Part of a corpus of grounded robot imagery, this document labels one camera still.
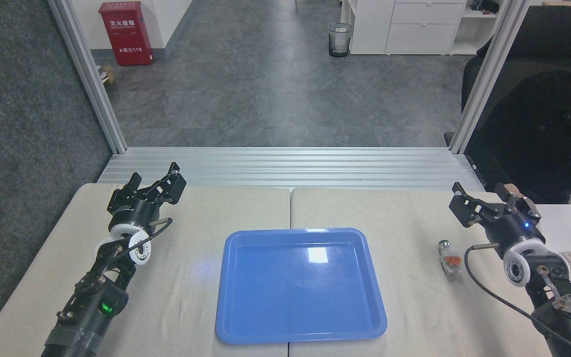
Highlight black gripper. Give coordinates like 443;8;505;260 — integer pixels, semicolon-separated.
108;162;187;231
449;181;547;256

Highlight switch part with orange clip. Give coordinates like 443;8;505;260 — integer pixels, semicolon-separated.
438;239;462;277

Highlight blue plastic tray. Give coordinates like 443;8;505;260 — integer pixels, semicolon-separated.
215;228;388;345

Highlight person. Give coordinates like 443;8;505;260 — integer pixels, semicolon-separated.
465;50;571;205

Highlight red fire extinguisher box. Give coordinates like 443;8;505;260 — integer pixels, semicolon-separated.
99;1;154;66

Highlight white open shelf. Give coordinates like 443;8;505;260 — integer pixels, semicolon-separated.
452;0;500;56

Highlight black office chair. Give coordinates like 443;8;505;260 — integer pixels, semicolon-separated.
444;6;571;147

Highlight white drawer cabinet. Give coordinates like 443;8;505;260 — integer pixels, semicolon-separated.
340;0;467;56

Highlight black items on shelf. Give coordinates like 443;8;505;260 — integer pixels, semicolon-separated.
470;0;500;14

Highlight silver aluminium post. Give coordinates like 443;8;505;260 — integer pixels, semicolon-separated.
48;0;128;154
449;0;532;154

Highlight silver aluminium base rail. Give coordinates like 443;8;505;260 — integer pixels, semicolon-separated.
97;147;485;192

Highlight dark wire waste bin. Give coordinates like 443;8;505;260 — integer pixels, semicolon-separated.
328;23;353;58

